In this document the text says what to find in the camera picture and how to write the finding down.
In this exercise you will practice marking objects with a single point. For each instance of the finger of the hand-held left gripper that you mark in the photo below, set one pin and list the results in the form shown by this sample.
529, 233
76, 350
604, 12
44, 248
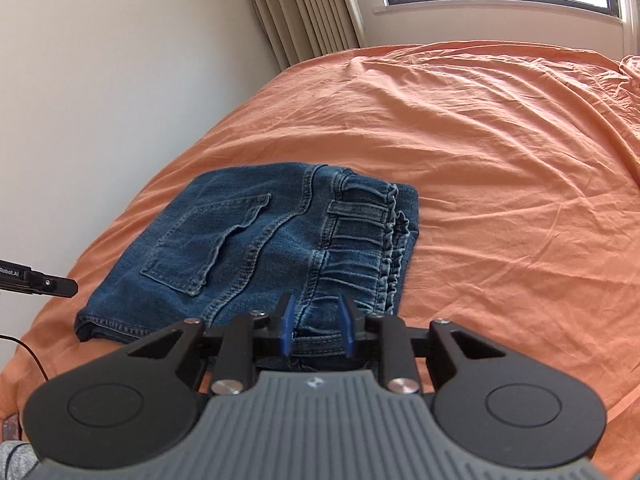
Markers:
55, 285

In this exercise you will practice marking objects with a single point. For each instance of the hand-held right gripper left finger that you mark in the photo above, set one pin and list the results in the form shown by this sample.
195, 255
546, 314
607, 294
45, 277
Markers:
286, 327

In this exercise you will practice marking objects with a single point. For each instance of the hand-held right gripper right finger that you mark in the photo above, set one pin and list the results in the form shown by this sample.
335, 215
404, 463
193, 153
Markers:
347, 330

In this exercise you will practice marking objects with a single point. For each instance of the blue denim pants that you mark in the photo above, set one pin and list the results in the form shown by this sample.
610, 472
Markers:
225, 240

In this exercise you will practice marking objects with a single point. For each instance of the person's grey clothing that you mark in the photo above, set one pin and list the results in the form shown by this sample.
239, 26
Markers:
15, 460

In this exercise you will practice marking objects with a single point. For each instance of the orange bed sheet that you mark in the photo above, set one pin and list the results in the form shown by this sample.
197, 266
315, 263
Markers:
500, 185

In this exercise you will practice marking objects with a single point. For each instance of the beige pleated curtain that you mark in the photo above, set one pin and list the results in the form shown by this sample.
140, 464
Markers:
310, 5

